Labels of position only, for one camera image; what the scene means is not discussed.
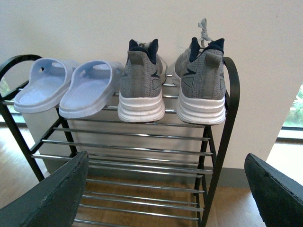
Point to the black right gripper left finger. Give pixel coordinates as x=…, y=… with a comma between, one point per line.
x=54, y=201

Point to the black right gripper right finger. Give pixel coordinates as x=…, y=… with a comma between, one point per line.
x=278, y=197

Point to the light blue slide sandal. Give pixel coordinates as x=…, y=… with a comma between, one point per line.
x=92, y=85
x=49, y=80

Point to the grey knit sneaker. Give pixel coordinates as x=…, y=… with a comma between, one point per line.
x=198, y=72
x=140, y=93

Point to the black metal shoe rack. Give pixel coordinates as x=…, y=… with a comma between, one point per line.
x=156, y=174

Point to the large window with frame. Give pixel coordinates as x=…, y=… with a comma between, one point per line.
x=292, y=128

